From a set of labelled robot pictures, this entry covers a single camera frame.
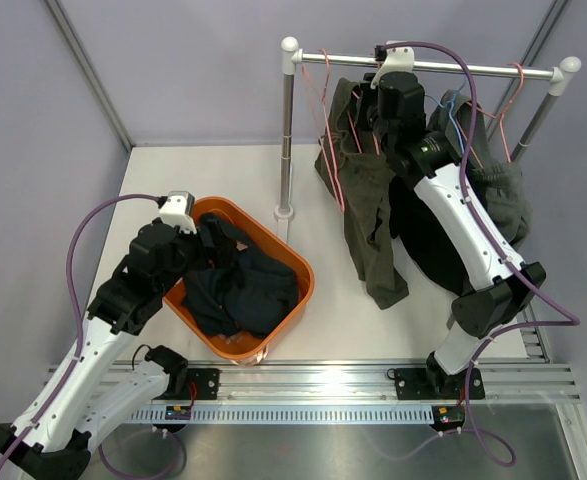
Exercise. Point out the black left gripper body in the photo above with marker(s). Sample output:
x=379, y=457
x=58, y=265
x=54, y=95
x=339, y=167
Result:
x=210, y=256

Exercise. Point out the navy blue shorts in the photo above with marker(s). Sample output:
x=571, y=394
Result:
x=255, y=298

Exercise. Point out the olive green shorts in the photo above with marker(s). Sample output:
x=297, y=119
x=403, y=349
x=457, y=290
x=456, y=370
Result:
x=365, y=179

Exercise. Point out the pink hanger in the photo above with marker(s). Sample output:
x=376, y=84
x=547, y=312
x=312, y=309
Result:
x=501, y=115
x=361, y=109
x=317, y=103

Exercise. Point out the black shorts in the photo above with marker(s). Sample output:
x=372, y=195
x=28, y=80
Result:
x=424, y=239

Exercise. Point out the blue hanger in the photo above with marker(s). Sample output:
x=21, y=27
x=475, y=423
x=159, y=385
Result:
x=449, y=107

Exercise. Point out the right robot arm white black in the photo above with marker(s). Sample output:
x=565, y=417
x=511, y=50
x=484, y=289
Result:
x=445, y=229

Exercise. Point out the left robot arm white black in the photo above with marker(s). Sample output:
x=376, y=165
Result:
x=57, y=435

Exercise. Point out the grey shorts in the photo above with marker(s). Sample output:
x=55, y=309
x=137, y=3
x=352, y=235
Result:
x=498, y=185

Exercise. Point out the orange plastic basket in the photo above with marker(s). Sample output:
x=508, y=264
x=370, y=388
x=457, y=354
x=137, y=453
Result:
x=243, y=348

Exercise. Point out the metal clothes rack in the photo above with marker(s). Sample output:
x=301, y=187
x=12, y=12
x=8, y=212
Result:
x=292, y=55

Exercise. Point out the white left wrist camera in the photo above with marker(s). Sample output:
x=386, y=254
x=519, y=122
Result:
x=176, y=211

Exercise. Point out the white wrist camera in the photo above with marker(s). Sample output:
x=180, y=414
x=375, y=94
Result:
x=392, y=59
x=176, y=211

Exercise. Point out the aluminium mounting rail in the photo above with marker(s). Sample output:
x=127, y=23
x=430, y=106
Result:
x=369, y=382

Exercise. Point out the slotted cable duct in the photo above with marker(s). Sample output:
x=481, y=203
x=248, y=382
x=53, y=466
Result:
x=283, y=415

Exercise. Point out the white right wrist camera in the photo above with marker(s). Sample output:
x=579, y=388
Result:
x=392, y=59

